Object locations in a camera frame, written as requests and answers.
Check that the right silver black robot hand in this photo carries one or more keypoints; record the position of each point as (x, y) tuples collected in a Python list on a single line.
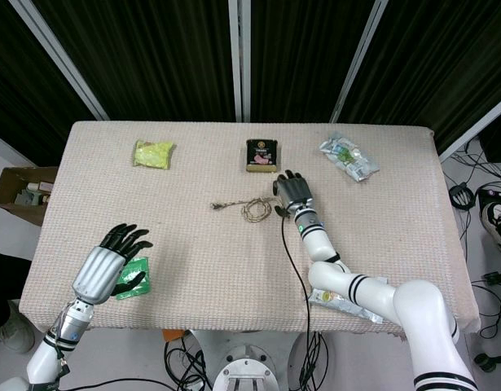
[(294, 191)]

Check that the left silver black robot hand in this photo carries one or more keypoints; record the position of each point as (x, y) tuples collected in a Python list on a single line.
[(97, 273)]

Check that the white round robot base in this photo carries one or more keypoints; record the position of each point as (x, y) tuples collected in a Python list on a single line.
[(246, 366)]

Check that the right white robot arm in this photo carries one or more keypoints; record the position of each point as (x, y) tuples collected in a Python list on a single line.
[(421, 305)]

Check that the green foil packet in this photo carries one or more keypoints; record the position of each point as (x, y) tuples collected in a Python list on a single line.
[(137, 266)]

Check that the black food box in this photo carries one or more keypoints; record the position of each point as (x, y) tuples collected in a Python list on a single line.
[(261, 156)]

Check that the small crumpled silver snack bag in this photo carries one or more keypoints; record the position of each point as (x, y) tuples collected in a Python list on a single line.
[(348, 159)]

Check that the black trouser leg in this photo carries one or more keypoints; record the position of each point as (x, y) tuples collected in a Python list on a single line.
[(5, 285)]

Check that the orange tag under table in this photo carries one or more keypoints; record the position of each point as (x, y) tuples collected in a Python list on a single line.
[(172, 335)]

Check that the beige woven tablecloth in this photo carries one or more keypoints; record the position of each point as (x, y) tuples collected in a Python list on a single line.
[(217, 264)]

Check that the white green snack bag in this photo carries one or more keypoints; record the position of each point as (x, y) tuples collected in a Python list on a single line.
[(327, 296)]

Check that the brown cardboard box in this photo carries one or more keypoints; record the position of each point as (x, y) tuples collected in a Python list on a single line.
[(10, 183)]

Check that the yellow green snack bag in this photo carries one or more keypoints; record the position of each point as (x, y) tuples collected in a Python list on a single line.
[(152, 154)]

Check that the dark pleated curtain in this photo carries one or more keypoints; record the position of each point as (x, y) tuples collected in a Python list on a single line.
[(437, 53), (152, 53), (303, 53), (14, 81)]

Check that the black round floor device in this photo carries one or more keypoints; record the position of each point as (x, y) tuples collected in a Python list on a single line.
[(462, 197)]

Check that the black case with purple mark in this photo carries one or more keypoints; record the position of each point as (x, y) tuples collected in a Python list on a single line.
[(492, 192)]

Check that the white black sneaker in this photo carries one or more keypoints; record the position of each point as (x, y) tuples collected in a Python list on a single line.
[(496, 216)]

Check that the black equipment box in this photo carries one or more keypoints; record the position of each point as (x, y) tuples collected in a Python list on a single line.
[(498, 142)]

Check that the black power adapter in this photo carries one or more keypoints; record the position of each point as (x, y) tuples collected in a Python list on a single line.
[(496, 279)]

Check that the black caster foot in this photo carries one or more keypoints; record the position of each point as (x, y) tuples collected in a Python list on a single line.
[(484, 361)]

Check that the white metal frame post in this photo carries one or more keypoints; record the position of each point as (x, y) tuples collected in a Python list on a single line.
[(58, 57), (239, 61), (358, 57), (474, 126)]

